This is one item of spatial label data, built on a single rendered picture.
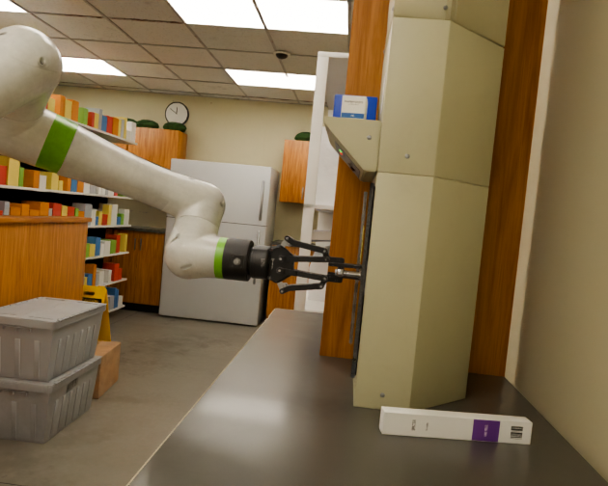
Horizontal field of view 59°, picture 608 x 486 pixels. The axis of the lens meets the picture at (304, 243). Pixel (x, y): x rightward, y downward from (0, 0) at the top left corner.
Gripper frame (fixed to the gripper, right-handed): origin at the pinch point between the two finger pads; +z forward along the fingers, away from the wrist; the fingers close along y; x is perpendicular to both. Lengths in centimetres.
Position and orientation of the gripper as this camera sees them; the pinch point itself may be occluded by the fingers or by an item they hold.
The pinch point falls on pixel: (344, 270)
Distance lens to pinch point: 119.0
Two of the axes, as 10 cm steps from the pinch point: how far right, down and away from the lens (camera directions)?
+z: 9.9, 1.0, -0.8
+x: 0.8, -0.5, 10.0
